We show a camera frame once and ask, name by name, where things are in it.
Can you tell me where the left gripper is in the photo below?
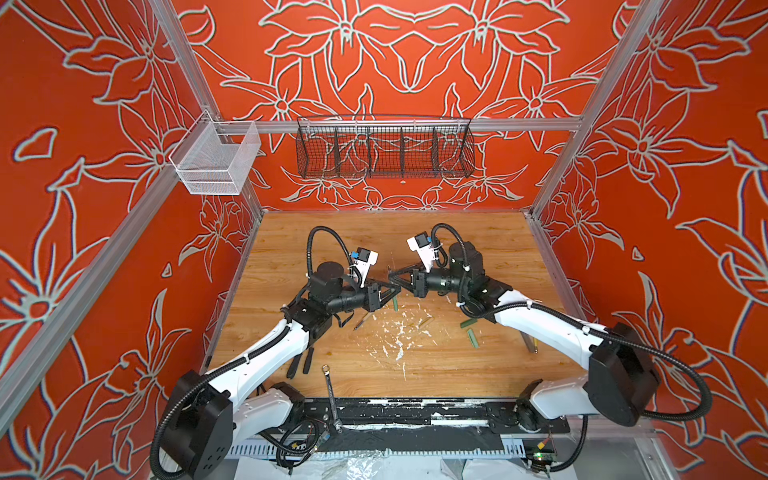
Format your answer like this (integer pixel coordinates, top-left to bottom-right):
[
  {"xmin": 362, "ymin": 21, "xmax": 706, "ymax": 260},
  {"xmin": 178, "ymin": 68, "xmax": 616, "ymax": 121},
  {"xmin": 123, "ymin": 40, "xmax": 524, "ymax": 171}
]
[{"xmin": 326, "ymin": 276, "xmax": 399, "ymax": 315}]

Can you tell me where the black screwdriver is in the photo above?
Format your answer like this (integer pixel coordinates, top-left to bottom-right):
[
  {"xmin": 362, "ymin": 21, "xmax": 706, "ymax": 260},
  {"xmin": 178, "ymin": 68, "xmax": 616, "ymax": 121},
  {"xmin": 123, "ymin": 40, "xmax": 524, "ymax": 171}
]
[
  {"xmin": 286, "ymin": 354, "xmax": 302, "ymax": 379},
  {"xmin": 302, "ymin": 347, "xmax": 314, "ymax": 375}
]

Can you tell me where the light green cap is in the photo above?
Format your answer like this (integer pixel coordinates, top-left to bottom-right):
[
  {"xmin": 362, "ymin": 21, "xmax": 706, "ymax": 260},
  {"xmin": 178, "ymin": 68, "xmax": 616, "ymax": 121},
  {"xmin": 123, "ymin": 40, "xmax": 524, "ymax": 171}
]
[{"xmin": 467, "ymin": 329, "xmax": 479, "ymax": 349}]

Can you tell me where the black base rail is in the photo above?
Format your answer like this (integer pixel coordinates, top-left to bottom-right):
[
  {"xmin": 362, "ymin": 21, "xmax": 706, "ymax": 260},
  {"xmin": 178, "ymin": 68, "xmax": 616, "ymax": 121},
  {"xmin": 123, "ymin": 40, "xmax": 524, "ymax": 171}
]
[{"xmin": 249, "ymin": 395, "xmax": 571, "ymax": 436}]

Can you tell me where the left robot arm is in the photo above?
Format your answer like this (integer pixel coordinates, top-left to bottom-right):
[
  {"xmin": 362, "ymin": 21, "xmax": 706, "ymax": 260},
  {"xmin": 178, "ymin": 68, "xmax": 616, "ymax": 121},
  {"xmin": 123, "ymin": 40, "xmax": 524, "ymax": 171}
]
[{"xmin": 149, "ymin": 226, "xmax": 401, "ymax": 479}]

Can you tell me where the beige pen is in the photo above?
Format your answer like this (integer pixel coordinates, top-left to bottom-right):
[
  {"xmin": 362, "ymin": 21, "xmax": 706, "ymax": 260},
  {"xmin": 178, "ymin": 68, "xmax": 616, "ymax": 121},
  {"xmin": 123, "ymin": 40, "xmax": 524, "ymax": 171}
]
[{"xmin": 353, "ymin": 315, "xmax": 369, "ymax": 331}]

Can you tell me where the metal wrench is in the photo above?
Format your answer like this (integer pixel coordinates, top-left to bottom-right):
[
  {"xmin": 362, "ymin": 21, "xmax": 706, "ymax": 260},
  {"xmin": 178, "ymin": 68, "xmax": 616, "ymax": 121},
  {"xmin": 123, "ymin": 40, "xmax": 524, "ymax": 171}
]
[{"xmin": 322, "ymin": 364, "xmax": 343, "ymax": 434}]

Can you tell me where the black screwdriver right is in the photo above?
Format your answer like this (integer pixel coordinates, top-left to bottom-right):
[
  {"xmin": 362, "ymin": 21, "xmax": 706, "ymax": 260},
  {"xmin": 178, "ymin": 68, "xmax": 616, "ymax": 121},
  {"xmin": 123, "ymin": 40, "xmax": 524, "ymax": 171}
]
[{"xmin": 302, "ymin": 347, "xmax": 314, "ymax": 375}]

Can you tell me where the clear plastic bin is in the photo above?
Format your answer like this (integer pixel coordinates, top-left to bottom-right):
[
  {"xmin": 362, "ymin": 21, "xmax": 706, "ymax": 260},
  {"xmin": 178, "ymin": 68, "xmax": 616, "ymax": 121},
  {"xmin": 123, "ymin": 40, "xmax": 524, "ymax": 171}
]
[{"xmin": 170, "ymin": 112, "xmax": 262, "ymax": 195}]

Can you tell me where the black wire basket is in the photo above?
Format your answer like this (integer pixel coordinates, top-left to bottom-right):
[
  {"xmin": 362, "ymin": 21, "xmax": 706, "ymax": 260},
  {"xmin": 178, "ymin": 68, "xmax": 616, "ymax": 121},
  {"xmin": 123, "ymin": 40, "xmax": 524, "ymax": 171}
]
[{"xmin": 295, "ymin": 114, "xmax": 477, "ymax": 180}]

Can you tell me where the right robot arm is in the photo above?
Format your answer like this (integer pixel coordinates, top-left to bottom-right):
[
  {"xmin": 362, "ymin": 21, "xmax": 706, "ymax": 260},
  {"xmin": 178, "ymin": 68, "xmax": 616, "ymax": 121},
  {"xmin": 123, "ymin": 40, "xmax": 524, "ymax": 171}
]
[{"xmin": 388, "ymin": 223, "xmax": 713, "ymax": 433}]

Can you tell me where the dark green pen cap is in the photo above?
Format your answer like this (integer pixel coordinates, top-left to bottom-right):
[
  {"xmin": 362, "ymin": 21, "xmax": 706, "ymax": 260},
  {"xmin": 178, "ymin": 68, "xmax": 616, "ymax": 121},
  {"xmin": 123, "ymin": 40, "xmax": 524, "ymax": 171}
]
[{"xmin": 460, "ymin": 318, "xmax": 477, "ymax": 329}]

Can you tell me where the black screwdriver left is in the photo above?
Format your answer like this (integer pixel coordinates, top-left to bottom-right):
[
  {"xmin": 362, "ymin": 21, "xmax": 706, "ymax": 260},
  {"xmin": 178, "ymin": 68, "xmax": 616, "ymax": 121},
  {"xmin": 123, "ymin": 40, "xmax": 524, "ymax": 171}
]
[{"xmin": 286, "ymin": 354, "xmax": 302, "ymax": 379}]

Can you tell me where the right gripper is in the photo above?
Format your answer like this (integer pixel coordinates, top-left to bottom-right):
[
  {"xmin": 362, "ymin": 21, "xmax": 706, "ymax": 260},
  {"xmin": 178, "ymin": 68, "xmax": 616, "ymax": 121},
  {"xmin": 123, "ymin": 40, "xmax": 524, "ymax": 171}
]
[{"xmin": 387, "ymin": 260, "xmax": 472, "ymax": 301}]

